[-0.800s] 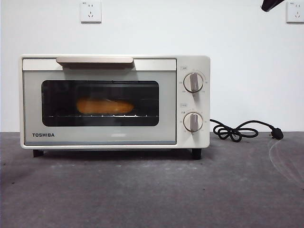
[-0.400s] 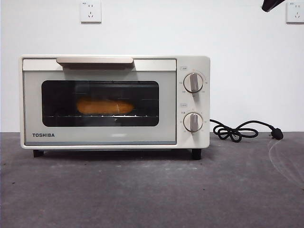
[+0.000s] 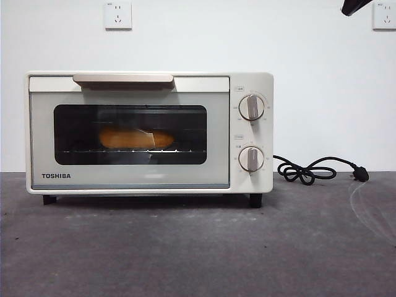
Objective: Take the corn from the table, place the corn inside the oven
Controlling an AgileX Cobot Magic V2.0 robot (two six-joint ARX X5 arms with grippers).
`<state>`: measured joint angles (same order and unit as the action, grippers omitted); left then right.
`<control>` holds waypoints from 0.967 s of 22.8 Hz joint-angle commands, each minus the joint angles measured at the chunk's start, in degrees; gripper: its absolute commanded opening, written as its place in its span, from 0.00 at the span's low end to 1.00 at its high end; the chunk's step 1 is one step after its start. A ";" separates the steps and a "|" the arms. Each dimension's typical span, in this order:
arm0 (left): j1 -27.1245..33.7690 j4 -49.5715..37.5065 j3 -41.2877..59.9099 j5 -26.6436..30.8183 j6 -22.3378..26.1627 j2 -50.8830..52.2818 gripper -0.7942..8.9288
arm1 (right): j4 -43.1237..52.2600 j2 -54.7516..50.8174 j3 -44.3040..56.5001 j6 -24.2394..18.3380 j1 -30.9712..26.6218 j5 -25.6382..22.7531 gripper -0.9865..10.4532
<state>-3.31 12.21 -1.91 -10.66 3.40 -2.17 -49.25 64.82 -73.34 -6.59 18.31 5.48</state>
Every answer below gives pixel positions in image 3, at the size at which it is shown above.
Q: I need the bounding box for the glass oven door with handle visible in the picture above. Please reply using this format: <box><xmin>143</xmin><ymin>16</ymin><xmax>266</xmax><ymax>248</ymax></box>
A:
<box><xmin>28</xmin><ymin>74</ymin><xmax>231</xmax><ymax>189</ymax></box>

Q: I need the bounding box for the black power cable with plug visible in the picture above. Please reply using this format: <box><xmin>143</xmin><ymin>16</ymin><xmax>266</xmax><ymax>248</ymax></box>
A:
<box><xmin>272</xmin><ymin>154</ymin><xmax>369</xmax><ymax>186</ymax></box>

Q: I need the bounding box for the cream Toshiba toaster oven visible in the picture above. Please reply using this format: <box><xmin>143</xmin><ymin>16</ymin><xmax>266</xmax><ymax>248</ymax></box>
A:
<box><xmin>24</xmin><ymin>71</ymin><xmax>274</xmax><ymax>209</ymax></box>

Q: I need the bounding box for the yellow corn cob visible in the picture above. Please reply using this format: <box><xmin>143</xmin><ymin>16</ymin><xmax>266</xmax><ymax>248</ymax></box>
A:
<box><xmin>98</xmin><ymin>129</ymin><xmax>174</xmax><ymax>149</ymax></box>

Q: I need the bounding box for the cream timer knob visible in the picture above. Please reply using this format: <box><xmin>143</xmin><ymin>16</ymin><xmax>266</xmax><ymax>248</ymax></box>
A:
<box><xmin>238</xmin><ymin>145</ymin><xmax>265</xmax><ymax>173</ymax></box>

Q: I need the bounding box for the cream temperature knob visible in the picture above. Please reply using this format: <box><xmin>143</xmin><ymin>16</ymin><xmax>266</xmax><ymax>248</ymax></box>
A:
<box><xmin>238</xmin><ymin>94</ymin><xmax>266</xmax><ymax>121</ymax></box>

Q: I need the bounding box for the wire oven rack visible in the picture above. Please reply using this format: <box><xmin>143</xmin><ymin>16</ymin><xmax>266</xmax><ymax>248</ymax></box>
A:
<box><xmin>58</xmin><ymin>148</ymin><xmax>207</xmax><ymax>155</ymax></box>

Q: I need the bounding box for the white wall socket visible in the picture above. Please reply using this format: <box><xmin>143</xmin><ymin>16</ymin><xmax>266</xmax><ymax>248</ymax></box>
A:
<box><xmin>104</xmin><ymin>1</ymin><xmax>132</xmax><ymax>31</ymax></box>
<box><xmin>372</xmin><ymin>1</ymin><xmax>396</xmax><ymax>31</ymax></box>

